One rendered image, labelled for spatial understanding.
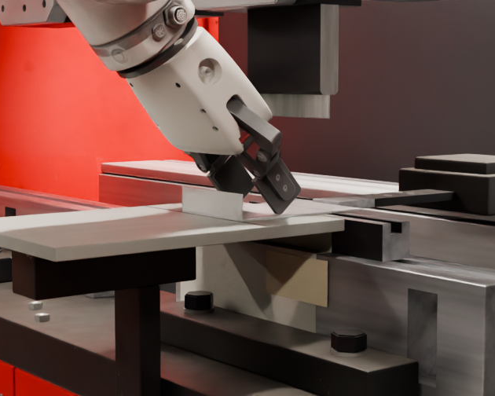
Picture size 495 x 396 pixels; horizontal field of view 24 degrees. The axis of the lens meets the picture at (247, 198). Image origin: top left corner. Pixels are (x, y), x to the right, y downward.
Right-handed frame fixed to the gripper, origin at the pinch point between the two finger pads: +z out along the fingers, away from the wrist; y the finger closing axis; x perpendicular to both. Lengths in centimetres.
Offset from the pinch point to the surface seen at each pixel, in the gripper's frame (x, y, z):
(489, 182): -17.5, -5.3, 15.9
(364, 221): -1.1, -9.7, 4.1
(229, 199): 4.0, -2.7, -2.4
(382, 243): -0.1, -11.8, 5.2
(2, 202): 3, 53, 6
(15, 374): 20.8, 25.9, 8.9
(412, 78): -48, 36, 29
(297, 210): -0.8, -2.0, 3.6
